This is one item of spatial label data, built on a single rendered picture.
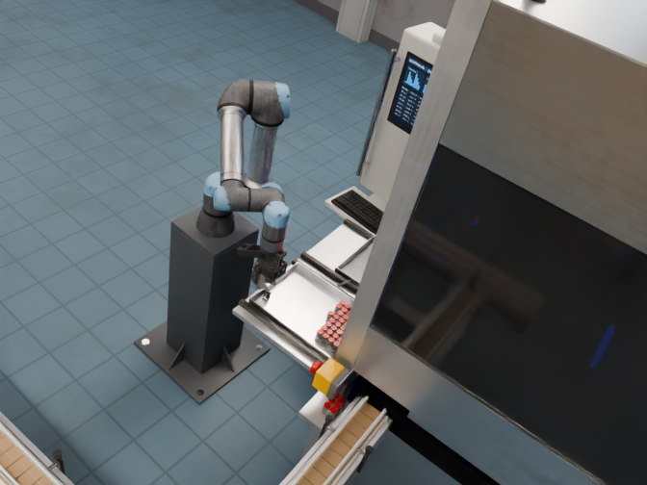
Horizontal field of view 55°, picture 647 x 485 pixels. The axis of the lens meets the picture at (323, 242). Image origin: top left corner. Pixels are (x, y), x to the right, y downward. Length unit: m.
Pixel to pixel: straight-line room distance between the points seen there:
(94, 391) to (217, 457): 0.62
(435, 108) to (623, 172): 0.37
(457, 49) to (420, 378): 0.86
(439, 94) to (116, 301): 2.33
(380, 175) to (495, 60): 1.61
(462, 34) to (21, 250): 2.79
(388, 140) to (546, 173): 1.49
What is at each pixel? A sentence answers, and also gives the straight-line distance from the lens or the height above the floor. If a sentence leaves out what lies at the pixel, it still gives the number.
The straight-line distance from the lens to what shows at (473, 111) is 1.24.
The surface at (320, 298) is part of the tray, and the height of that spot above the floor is 0.88.
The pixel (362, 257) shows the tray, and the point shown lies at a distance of 2.35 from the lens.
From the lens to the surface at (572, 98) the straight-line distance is 1.17.
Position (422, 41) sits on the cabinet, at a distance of 2.46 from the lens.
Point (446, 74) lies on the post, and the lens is 1.24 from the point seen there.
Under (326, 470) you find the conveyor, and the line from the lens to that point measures 1.73.
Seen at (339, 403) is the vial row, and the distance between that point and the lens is 1.85.
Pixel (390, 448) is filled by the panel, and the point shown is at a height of 0.81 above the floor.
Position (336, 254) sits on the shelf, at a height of 0.88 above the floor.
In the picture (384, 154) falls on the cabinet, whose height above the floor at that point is 1.02.
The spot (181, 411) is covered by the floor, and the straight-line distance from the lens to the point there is 2.87.
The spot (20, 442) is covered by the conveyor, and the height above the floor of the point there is 0.93.
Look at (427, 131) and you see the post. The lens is 1.30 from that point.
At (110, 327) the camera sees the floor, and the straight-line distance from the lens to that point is 3.15.
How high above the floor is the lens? 2.43
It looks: 41 degrees down
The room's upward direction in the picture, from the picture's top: 15 degrees clockwise
